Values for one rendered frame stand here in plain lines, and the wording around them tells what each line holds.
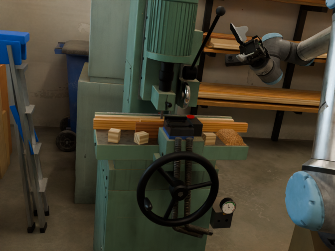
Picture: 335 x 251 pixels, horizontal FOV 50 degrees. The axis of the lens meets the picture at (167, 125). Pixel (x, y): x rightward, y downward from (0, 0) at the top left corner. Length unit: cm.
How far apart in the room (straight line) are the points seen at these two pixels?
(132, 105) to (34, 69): 230
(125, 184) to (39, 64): 258
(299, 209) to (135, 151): 62
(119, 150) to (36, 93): 264
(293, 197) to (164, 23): 73
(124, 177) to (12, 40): 99
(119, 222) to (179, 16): 82
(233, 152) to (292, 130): 304
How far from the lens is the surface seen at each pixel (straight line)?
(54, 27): 375
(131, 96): 164
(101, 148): 133
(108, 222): 149
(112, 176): 139
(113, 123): 147
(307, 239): 130
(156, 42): 136
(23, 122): 210
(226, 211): 152
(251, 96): 360
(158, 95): 142
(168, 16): 134
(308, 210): 101
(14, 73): 204
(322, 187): 102
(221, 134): 151
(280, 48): 168
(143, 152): 136
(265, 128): 433
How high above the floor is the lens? 143
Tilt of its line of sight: 19 degrees down
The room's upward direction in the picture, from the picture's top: 7 degrees clockwise
